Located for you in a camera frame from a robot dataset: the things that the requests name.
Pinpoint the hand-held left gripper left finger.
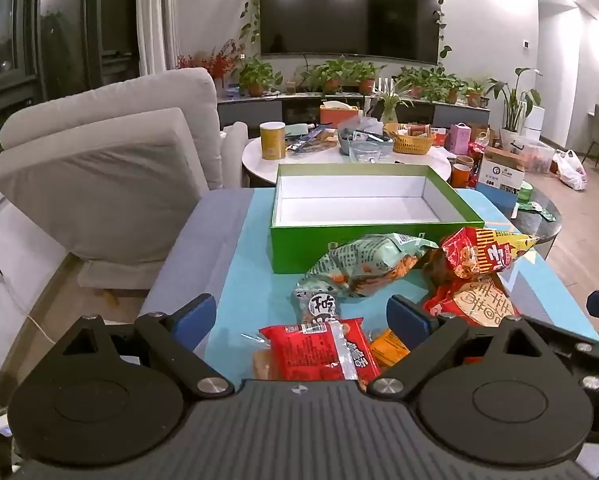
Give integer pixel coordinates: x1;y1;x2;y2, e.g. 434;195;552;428
54;294;233;401

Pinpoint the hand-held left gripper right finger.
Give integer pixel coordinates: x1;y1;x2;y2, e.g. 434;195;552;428
368;294;555;401

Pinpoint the orange snack packet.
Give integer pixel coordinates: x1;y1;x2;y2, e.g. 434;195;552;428
368;329;411;368

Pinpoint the dark brown snack packet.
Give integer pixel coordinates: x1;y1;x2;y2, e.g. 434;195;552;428
422;247;455;283

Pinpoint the pale green snack bag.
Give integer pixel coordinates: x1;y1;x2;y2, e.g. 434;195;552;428
294;232;437;301

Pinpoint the red round pastry packet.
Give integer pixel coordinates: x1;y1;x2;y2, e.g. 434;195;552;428
422;275;520;331

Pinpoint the clear packet with black label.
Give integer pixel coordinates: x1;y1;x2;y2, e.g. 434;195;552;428
292;287;340;331

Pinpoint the red and yellow snack bag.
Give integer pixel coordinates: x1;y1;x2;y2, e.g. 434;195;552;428
440;226;539;280

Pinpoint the red bread packet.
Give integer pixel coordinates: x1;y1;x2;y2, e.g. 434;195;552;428
252;317;383;393

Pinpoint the green cardboard box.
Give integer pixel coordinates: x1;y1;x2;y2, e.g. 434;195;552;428
270;163;485;273

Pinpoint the dark round side table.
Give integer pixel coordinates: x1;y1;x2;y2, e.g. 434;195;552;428
509;180;563;261

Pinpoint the green foil packet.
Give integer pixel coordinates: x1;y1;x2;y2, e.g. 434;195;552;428
517;200;555;221

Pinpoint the white plastic bag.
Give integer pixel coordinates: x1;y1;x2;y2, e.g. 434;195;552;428
552;150;589;191

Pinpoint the orange mug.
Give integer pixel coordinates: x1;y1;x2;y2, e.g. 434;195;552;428
452;162;473;190

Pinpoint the round white table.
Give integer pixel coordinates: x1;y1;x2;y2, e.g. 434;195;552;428
242;135;453;188

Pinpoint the clear plastic storage bin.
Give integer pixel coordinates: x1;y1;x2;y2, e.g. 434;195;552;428
512;137;555;175

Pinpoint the beige sofa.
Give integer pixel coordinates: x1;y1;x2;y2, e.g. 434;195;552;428
0;67;250;291

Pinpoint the brown and blue cardboard box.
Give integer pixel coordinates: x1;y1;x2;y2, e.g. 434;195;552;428
474;146;527;218

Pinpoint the glass mug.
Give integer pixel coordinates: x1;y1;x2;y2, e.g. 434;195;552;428
349;141;381;163

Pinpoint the wicker basket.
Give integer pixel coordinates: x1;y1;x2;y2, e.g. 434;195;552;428
383;122;436;155

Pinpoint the grey-blue basin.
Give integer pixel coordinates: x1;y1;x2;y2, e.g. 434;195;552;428
337;127;395;157

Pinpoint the yellow can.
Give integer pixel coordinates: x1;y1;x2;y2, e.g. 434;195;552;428
260;121;286;161

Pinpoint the pink box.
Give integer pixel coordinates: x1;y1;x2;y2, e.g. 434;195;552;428
449;122;473;155

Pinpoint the white air purifier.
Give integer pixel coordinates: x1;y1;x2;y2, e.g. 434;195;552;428
522;105;546;142

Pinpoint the long dark blue packet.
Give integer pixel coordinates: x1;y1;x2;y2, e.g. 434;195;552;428
286;127;340;153

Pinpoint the dark TV cabinet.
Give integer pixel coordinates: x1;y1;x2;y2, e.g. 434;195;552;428
217;92;490;133

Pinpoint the orange tissue box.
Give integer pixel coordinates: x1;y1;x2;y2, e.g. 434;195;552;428
319;101;360;127

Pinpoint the glass vase with grass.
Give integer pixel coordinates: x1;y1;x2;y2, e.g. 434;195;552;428
379;87;410;123

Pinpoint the tall leafy plant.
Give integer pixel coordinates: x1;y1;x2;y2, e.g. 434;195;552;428
487;67;543;151

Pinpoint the red flower arrangement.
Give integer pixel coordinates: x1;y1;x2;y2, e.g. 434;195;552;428
177;40;243;81

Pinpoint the trailing vine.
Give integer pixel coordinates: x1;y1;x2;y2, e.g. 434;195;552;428
240;0;265;46
434;0;453;63

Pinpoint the white curtain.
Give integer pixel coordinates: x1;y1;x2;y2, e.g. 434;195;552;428
137;0;180;76

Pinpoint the black television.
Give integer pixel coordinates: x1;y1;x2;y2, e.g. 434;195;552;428
260;0;441;66

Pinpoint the dark window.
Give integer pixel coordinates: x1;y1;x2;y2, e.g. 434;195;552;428
0;0;140;196

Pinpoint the white cable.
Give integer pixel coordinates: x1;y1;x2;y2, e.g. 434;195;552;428
0;275;55;346

